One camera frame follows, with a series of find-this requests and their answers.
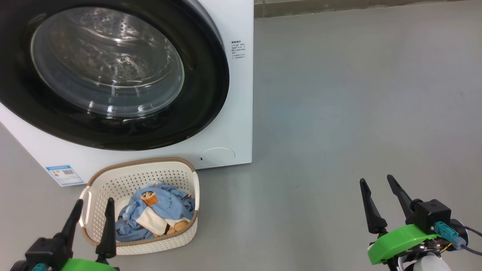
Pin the blue cartoon boy print garment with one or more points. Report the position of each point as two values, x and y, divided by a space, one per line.
165 205

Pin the teal camera connector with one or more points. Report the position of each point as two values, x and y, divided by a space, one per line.
446 231
39 267

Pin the blue energy label sticker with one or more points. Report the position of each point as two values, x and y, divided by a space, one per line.
64 175

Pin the white front-load washing machine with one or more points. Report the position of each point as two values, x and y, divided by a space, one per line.
235 113

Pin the teal left camera connector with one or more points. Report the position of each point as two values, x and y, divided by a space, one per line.
39 267

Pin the black round glass washer door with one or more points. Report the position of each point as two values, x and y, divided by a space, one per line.
113 75

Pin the teal right camera connector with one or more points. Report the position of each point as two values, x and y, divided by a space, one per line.
446 231

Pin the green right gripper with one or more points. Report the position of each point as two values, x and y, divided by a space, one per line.
395 244

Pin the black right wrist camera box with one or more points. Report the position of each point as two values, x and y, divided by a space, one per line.
433 214

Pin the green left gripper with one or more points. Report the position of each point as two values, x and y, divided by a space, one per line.
86 265

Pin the cream perforated laundry basket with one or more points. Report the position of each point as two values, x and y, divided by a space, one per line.
124 180

